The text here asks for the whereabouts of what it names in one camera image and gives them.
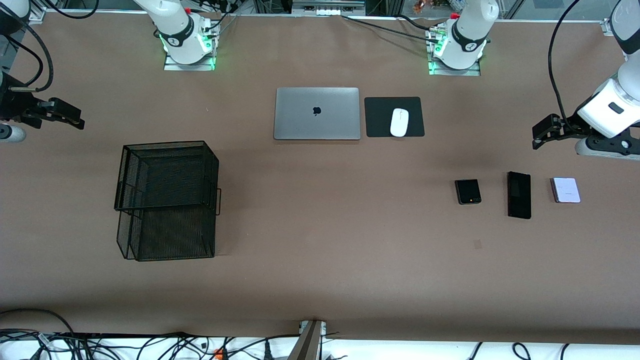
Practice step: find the white computer mouse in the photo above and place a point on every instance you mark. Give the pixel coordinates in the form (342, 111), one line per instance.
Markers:
(399, 122)

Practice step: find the aluminium corner bracket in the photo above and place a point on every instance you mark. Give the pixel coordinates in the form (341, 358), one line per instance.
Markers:
(608, 27)
(37, 16)

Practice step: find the grey metal camera stand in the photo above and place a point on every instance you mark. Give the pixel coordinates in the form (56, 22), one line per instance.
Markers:
(307, 345)

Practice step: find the small black flip phone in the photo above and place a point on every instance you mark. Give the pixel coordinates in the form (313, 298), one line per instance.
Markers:
(468, 192)

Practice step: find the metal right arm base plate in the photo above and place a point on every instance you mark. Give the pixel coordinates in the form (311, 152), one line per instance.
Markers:
(172, 66)

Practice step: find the long black smartphone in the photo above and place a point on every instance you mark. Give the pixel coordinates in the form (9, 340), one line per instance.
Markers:
(519, 195)

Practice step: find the lavender flip phone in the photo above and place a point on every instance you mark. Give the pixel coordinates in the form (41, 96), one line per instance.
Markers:
(566, 190)

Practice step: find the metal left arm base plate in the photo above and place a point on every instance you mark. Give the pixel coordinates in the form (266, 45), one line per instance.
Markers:
(472, 72)

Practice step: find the white power strip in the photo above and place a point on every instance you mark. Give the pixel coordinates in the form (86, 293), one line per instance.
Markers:
(327, 10)

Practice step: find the black mouse pad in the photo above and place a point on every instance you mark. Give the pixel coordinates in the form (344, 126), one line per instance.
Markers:
(377, 117)

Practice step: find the black flat bar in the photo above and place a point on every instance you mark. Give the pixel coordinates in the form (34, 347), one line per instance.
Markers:
(125, 334)

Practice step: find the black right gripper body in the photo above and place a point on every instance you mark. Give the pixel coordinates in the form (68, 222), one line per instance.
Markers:
(14, 106)

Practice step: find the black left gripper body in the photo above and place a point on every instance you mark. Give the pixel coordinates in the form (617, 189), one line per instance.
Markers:
(571, 128)

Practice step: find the silver closed laptop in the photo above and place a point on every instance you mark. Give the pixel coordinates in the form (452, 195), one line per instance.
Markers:
(317, 114)

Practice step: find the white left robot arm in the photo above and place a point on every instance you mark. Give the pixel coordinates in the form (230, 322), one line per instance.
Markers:
(475, 20)

